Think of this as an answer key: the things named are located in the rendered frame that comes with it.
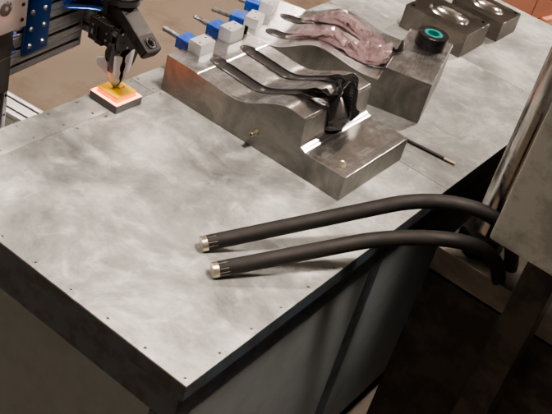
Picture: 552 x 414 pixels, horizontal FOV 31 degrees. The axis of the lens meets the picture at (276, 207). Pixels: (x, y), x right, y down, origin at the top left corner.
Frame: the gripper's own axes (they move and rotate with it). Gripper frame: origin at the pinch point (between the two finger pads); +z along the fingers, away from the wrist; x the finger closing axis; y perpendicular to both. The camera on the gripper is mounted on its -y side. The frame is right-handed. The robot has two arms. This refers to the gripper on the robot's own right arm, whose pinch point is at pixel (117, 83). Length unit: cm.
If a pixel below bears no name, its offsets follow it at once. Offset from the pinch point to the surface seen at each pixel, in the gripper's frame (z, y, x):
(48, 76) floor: 84, 109, -90
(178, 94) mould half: 3.0, -7.1, -12.5
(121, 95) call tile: 1.2, -2.7, 1.4
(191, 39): -7.2, -3.3, -18.5
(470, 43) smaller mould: 2, -35, -104
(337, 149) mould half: -1.4, -44.9, -19.6
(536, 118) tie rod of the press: -27, -80, -24
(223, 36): -5.6, -4.4, -29.1
